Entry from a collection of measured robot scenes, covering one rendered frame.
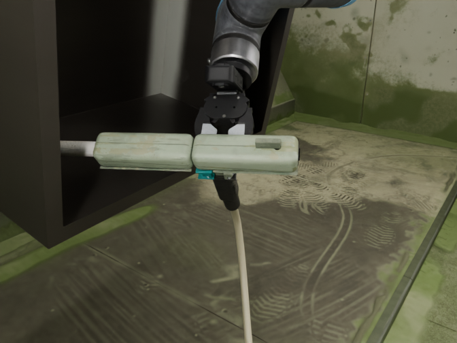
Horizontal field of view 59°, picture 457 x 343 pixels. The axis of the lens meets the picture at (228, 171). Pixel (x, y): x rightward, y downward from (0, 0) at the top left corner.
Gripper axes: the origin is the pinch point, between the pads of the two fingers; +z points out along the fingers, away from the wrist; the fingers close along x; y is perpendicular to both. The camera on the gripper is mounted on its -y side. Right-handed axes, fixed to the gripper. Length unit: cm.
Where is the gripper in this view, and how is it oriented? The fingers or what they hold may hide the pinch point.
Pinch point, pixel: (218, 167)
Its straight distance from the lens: 62.9
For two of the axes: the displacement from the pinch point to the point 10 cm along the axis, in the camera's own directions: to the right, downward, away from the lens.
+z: -1.0, 8.9, -4.4
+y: 1.3, 4.5, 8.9
